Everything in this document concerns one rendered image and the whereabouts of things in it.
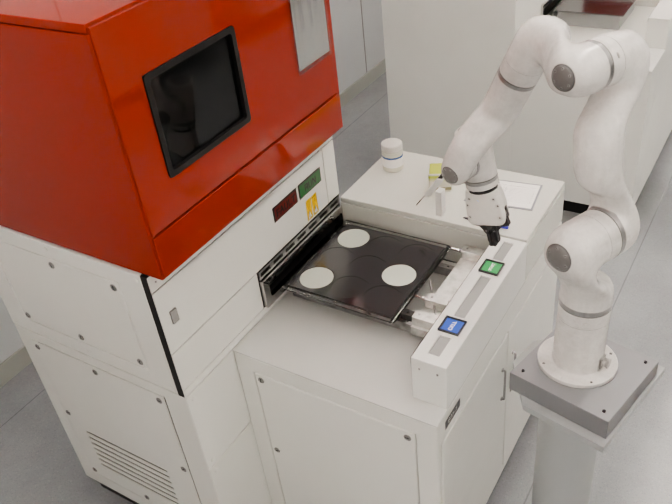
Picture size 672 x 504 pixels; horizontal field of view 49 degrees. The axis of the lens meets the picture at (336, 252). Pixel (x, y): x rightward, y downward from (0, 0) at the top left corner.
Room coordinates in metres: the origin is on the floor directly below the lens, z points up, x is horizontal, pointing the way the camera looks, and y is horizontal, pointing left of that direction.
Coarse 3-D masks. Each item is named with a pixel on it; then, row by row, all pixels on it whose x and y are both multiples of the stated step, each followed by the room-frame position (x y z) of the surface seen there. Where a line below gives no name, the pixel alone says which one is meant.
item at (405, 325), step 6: (294, 294) 1.75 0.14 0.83; (312, 300) 1.71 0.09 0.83; (330, 306) 1.67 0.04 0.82; (336, 306) 1.66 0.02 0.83; (348, 312) 1.64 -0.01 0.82; (354, 312) 1.62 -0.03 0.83; (366, 318) 1.60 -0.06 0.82; (372, 318) 1.59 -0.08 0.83; (390, 324) 1.56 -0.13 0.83; (396, 324) 1.55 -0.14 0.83; (402, 324) 1.53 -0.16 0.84; (408, 324) 1.52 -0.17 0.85; (408, 330) 1.52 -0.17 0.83
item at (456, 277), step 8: (456, 264) 1.72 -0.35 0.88; (464, 264) 1.72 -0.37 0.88; (472, 264) 1.71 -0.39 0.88; (456, 272) 1.69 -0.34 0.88; (464, 272) 1.68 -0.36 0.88; (448, 280) 1.65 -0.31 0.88; (456, 280) 1.65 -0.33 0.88; (440, 288) 1.62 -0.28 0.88; (448, 288) 1.62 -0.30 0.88; (456, 288) 1.61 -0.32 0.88; (448, 296) 1.58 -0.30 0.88; (432, 312) 1.53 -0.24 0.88; (440, 312) 1.52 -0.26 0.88; (416, 328) 1.47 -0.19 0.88; (424, 328) 1.47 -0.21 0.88; (424, 336) 1.46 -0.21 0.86
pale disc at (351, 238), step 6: (342, 234) 1.92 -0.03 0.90; (348, 234) 1.92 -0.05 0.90; (354, 234) 1.92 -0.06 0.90; (360, 234) 1.91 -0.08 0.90; (366, 234) 1.91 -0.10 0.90; (342, 240) 1.89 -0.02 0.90; (348, 240) 1.89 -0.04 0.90; (354, 240) 1.88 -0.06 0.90; (360, 240) 1.88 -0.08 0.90; (366, 240) 1.87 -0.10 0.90; (348, 246) 1.85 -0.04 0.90; (354, 246) 1.85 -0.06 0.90
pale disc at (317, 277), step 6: (306, 270) 1.76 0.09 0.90; (312, 270) 1.76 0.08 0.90; (318, 270) 1.75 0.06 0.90; (324, 270) 1.75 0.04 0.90; (300, 276) 1.74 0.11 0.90; (306, 276) 1.73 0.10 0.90; (312, 276) 1.73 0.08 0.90; (318, 276) 1.72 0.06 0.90; (324, 276) 1.72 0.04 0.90; (330, 276) 1.72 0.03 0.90; (306, 282) 1.70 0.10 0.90; (312, 282) 1.70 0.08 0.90; (318, 282) 1.70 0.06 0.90; (324, 282) 1.69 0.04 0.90; (330, 282) 1.69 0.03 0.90
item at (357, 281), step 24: (336, 240) 1.89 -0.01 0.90; (384, 240) 1.86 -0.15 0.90; (408, 240) 1.85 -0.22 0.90; (312, 264) 1.79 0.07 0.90; (336, 264) 1.77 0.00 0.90; (360, 264) 1.76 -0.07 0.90; (384, 264) 1.74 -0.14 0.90; (408, 264) 1.73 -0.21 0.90; (432, 264) 1.72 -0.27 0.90; (312, 288) 1.67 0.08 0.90; (336, 288) 1.66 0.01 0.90; (360, 288) 1.65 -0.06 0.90; (384, 288) 1.63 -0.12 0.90; (408, 288) 1.62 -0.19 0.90; (384, 312) 1.53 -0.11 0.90
